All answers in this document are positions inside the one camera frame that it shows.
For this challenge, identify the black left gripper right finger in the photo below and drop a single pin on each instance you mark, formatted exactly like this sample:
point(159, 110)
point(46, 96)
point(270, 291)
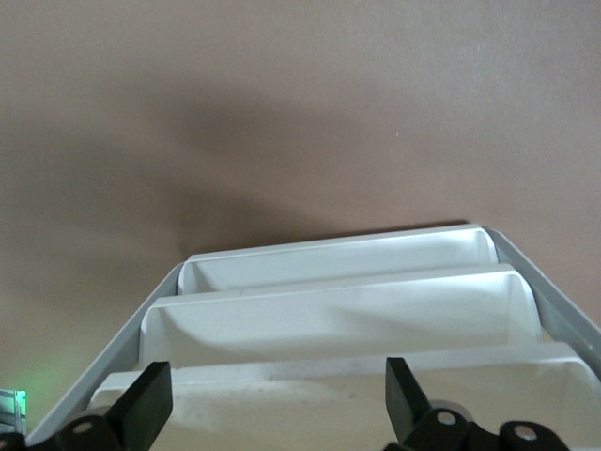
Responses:
point(408, 409)

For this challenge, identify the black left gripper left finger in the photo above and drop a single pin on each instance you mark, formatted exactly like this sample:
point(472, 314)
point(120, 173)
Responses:
point(141, 413)

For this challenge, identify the white drawer cabinet housing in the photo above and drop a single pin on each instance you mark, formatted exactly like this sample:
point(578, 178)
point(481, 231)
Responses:
point(94, 357)

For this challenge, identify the white plastic drawer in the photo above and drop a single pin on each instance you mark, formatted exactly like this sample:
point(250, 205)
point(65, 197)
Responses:
point(282, 409)
point(328, 260)
point(328, 319)

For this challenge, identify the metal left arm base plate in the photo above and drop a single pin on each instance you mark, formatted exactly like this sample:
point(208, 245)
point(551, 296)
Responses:
point(11, 413)

